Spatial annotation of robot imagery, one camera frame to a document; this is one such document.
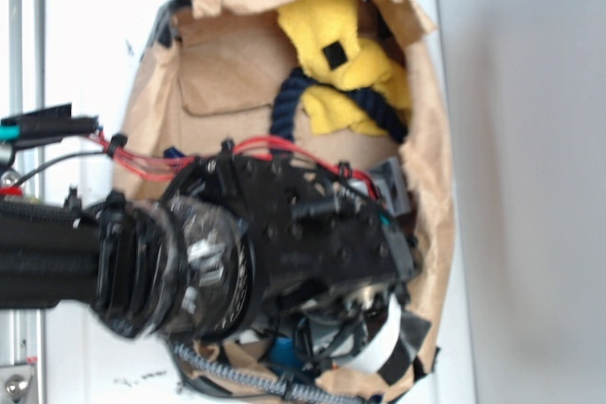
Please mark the brown paper bag tray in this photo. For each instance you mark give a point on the brown paper bag tray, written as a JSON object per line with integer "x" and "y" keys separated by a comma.
{"x": 215, "y": 74}

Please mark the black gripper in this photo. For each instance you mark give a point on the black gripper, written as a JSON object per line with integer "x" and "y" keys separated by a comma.
{"x": 310, "y": 236}

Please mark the yellow towel cloth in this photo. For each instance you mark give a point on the yellow towel cloth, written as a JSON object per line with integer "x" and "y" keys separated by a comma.
{"x": 342, "y": 81}

